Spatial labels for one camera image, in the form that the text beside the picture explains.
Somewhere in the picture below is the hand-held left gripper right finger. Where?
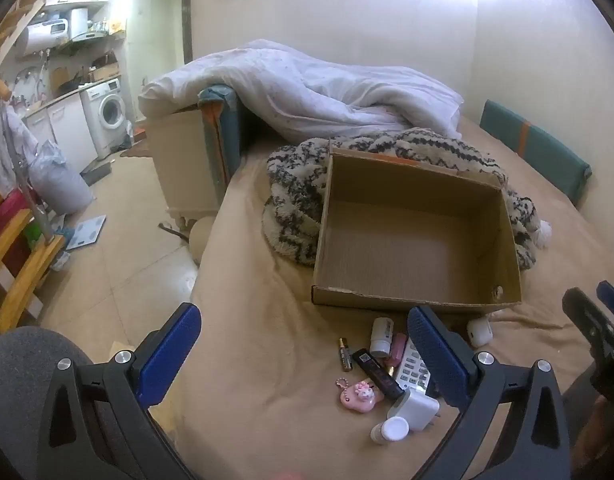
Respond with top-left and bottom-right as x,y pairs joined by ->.
407,305 -> 573,480

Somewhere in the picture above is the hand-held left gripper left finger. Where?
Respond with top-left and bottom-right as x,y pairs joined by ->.
37,302 -> 203,480

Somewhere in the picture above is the white remote control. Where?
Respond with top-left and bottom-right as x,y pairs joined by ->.
393,337 -> 433,393

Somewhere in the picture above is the pink tube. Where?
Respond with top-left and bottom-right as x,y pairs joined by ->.
385,332 -> 408,367

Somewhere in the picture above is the white earbuds case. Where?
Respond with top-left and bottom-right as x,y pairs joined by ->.
466,316 -> 494,347

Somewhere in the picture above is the white charger plug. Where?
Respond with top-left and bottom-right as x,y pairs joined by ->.
385,386 -> 442,433

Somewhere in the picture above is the white labelled bottle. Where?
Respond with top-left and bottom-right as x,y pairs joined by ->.
369,316 -> 394,357

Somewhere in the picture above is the black stick device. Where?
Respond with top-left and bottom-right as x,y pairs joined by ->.
352,348 -> 405,401

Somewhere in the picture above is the small white bottle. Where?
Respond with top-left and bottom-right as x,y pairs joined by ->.
370,416 -> 409,445

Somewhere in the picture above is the pink keychain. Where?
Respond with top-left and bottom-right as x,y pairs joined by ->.
334,379 -> 385,415

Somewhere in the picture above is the cardboard box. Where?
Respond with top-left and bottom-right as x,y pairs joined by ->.
311,139 -> 523,308

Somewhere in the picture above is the beige bed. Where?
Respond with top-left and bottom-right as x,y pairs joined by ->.
147,110 -> 614,480

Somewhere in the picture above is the bathroom scale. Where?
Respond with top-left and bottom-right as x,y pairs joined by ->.
63,215 -> 108,251

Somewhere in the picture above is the teal cushion with orange stripe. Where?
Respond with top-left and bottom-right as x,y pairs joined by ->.
480,100 -> 593,208

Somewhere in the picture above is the wooden railing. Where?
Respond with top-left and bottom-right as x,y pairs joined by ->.
0,190 -> 68,336

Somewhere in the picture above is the brown floor mat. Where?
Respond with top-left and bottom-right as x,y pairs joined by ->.
119,135 -> 152,161

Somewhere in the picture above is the grey plastic bag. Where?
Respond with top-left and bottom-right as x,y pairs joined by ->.
27,141 -> 94,213

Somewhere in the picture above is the magenta bag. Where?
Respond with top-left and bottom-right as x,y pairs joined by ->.
0,192 -> 35,266

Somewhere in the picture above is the black patterned fuzzy blanket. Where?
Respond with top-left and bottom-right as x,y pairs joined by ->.
262,127 -> 553,271

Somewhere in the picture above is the teal cushion with orange edge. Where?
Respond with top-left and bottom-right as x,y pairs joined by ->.
197,85 -> 248,188

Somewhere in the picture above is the white kitchen cabinet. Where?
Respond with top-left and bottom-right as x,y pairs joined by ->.
22,92 -> 100,176

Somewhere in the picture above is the white washing machine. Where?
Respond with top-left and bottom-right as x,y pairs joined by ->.
81,79 -> 130,161

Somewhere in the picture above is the white hanging cloth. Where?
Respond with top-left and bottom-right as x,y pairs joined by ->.
0,105 -> 38,196

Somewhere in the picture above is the white duvet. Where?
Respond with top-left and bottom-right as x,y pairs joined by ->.
138,39 -> 463,142

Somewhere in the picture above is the small brown carton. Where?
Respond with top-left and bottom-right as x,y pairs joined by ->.
49,66 -> 72,93

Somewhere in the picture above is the white cylindrical appliance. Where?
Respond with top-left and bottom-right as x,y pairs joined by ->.
69,7 -> 92,41

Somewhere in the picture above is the white water heater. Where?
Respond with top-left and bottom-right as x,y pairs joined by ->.
14,17 -> 70,58

